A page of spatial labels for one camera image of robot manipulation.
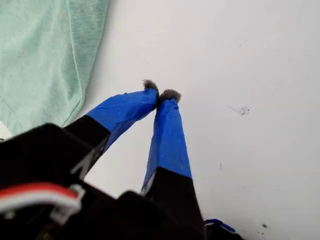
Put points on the green t-shirt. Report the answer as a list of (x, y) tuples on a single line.
[(37, 62)]

